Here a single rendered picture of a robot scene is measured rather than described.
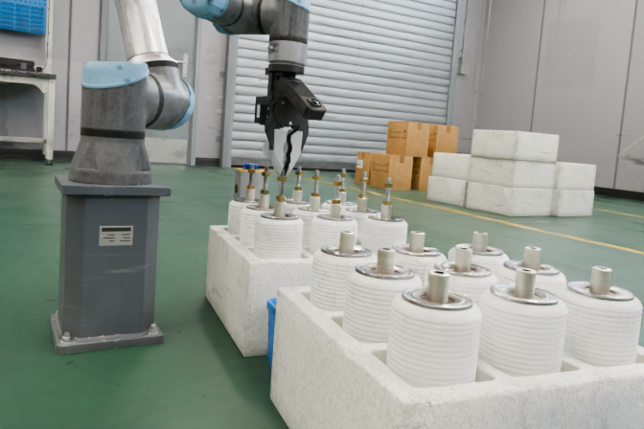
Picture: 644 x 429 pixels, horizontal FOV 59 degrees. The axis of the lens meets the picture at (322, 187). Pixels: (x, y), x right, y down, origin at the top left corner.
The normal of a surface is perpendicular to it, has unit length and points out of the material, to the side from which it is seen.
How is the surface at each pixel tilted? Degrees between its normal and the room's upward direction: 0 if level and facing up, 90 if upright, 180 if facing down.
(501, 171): 90
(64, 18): 90
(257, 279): 90
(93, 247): 90
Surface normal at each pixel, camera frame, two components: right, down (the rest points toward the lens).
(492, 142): -0.87, -0.02
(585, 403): 0.37, 0.11
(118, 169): 0.51, -0.19
